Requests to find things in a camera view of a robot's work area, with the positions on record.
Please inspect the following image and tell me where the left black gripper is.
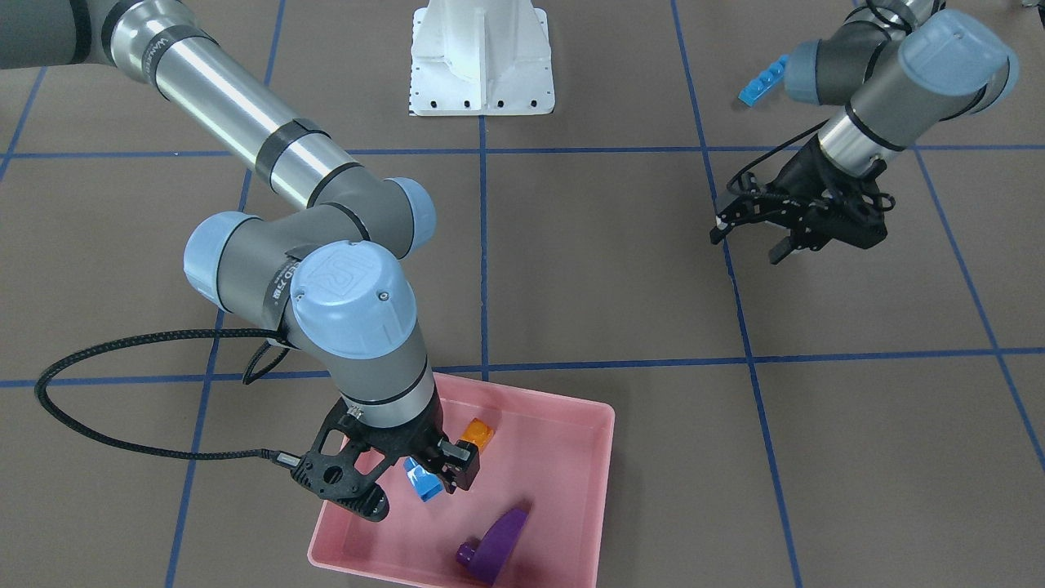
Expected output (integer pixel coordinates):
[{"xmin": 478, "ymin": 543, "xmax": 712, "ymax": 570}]
[{"xmin": 709, "ymin": 136, "xmax": 841, "ymax": 265}]

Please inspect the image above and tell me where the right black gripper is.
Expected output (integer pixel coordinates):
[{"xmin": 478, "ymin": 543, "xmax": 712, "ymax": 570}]
[{"xmin": 359, "ymin": 399, "xmax": 481, "ymax": 492}]

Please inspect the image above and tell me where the orange toy block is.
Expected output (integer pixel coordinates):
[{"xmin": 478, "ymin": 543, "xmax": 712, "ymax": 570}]
[{"xmin": 459, "ymin": 418, "xmax": 496, "ymax": 454}]

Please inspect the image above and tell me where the small blue toy block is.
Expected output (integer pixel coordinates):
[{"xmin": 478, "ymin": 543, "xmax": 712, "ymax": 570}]
[{"xmin": 402, "ymin": 457, "xmax": 444, "ymax": 503}]

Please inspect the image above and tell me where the pink plastic box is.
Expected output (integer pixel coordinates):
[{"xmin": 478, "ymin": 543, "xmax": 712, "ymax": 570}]
[{"xmin": 307, "ymin": 372, "xmax": 616, "ymax": 588}]

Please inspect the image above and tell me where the purple toy block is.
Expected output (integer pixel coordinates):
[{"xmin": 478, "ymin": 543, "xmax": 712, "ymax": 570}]
[{"xmin": 455, "ymin": 507, "xmax": 529, "ymax": 586}]

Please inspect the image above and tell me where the long blue toy block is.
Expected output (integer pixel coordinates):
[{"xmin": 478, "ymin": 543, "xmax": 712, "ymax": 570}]
[{"xmin": 736, "ymin": 55, "xmax": 789, "ymax": 108}]

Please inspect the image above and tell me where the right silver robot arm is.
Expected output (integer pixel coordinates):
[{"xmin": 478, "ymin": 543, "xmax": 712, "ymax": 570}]
[{"xmin": 2, "ymin": 1, "xmax": 480, "ymax": 509}]

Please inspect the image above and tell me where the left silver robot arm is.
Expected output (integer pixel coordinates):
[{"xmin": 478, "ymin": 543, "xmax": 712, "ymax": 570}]
[{"xmin": 709, "ymin": 1, "xmax": 1020, "ymax": 264}]

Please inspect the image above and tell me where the white pedestal column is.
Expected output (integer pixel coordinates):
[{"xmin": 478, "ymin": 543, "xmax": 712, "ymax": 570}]
[{"xmin": 408, "ymin": 1, "xmax": 556, "ymax": 117}]

